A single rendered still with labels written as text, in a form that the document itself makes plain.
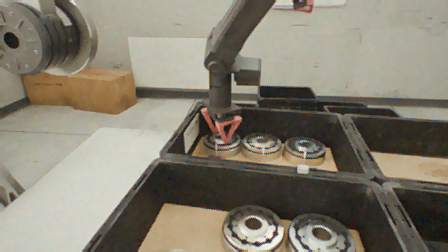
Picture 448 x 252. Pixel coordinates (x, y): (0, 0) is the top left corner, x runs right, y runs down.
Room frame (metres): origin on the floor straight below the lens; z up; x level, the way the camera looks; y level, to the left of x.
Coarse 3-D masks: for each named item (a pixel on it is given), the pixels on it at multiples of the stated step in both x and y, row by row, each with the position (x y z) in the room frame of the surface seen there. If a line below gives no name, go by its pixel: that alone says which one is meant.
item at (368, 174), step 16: (192, 112) 0.68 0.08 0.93; (288, 112) 0.69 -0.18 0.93; (304, 112) 0.68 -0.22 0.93; (320, 112) 0.68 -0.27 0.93; (352, 144) 0.50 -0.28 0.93; (208, 160) 0.44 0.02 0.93; (224, 160) 0.44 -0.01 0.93; (240, 160) 0.44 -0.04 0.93; (352, 176) 0.39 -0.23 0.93; (368, 176) 0.39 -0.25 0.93
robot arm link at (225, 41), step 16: (240, 0) 0.50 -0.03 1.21; (256, 0) 0.48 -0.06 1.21; (272, 0) 0.48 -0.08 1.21; (224, 16) 0.55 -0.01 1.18; (240, 16) 0.51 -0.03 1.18; (256, 16) 0.50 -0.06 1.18; (224, 32) 0.53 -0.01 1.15; (240, 32) 0.53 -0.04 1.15; (208, 48) 0.59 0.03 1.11; (224, 48) 0.55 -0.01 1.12; (240, 48) 0.55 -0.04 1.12; (224, 64) 0.58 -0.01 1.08
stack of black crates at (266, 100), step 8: (264, 88) 2.02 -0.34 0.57; (272, 88) 2.02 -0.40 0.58; (280, 88) 2.01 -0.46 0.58; (288, 88) 2.01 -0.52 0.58; (296, 88) 2.00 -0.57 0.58; (304, 88) 1.99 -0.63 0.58; (264, 96) 2.02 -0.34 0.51; (272, 96) 2.02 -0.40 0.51; (280, 96) 2.01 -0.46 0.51; (288, 96) 2.00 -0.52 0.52; (296, 96) 2.00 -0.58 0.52; (304, 96) 1.99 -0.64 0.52; (312, 96) 1.84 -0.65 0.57; (264, 104) 1.75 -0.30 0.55; (272, 104) 1.75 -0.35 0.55; (280, 104) 1.74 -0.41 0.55; (288, 104) 1.74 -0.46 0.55; (296, 104) 1.73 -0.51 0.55; (304, 104) 1.73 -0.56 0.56; (312, 104) 1.72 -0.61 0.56
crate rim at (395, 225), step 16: (160, 160) 0.44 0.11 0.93; (176, 160) 0.44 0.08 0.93; (192, 160) 0.44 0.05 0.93; (144, 176) 0.39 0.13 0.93; (288, 176) 0.39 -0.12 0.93; (304, 176) 0.39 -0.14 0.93; (320, 176) 0.39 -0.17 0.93; (336, 176) 0.39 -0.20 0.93; (128, 192) 0.35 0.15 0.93; (384, 192) 0.35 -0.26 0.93; (384, 208) 0.31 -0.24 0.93; (112, 224) 0.28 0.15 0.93; (400, 224) 0.28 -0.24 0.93; (96, 240) 0.26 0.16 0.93; (400, 240) 0.26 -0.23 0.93
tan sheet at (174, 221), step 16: (176, 208) 0.42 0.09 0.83; (192, 208) 0.42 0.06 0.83; (160, 224) 0.38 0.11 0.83; (176, 224) 0.38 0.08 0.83; (192, 224) 0.38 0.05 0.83; (208, 224) 0.38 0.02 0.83; (288, 224) 0.38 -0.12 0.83; (144, 240) 0.34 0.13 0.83; (160, 240) 0.34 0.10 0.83; (176, 240) 0.34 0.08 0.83; (192, 240) 0.34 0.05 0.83; (208, 240) 0.34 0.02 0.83
